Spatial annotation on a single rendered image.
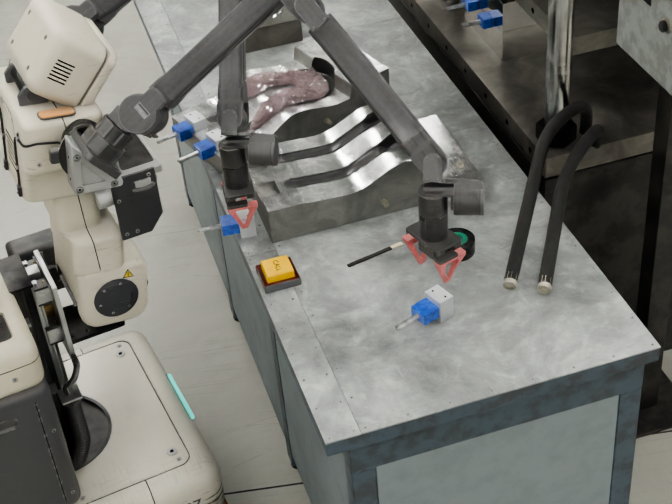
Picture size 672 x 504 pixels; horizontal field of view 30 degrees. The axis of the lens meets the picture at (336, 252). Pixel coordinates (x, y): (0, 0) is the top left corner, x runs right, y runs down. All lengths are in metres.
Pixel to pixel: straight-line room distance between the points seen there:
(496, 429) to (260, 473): 1.03
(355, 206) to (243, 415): 0.94
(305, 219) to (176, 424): 0.68
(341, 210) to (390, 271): 0.21
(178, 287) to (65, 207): 1.31
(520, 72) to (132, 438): 1.40
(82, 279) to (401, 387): 0.79
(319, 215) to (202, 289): 1.23
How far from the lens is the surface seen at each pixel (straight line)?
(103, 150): 2.49
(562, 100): 3.07
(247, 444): 3.49
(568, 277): 2.71
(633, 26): 2.90
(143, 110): 2.46
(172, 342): 3.83
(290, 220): 2.81
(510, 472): 2.67
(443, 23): 3.67
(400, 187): 2.86
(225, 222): 2.85
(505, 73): 3.42
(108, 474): 3.12
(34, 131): 2.57
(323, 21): 2.40
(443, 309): 2.58
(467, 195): 2.40
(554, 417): 2.61
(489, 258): 2.76
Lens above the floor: 2.55
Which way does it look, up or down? 39 degrees down
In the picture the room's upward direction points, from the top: 5 degrees counter-clockwise
